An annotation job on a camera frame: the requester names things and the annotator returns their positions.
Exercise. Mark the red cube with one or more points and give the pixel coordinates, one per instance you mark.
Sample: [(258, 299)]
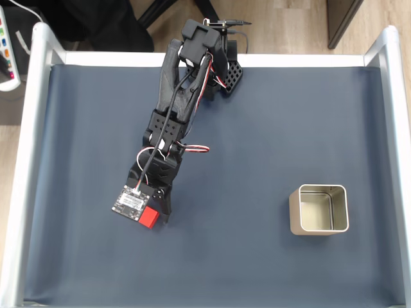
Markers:
[(150, 218)]

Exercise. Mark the square metal tin container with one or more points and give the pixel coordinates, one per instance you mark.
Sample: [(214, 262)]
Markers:
[(316, 208)]

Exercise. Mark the blue-grey table mat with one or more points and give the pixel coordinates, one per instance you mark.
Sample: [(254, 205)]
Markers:
[(96, 144)]

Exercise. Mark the black fabric bag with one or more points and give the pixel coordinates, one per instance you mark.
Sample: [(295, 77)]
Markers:
[(96, 25)]

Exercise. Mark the black office chair base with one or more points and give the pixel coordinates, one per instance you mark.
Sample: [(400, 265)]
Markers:
[(154, 14)]

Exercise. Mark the white device with coloured buttons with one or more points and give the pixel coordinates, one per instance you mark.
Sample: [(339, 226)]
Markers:
[(6, 64)]

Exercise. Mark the white tape strip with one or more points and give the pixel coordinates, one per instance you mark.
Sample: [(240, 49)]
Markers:
[(22, 41)]

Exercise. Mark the dark wooden cabinet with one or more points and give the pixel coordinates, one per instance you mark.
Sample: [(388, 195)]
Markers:
[(343, 19)]

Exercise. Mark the bare camera circuit board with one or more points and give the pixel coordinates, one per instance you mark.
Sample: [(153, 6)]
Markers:
[(130, 202)]

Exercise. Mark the white metal table frame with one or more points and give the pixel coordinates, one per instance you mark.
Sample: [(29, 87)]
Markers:
[(32, 128)]

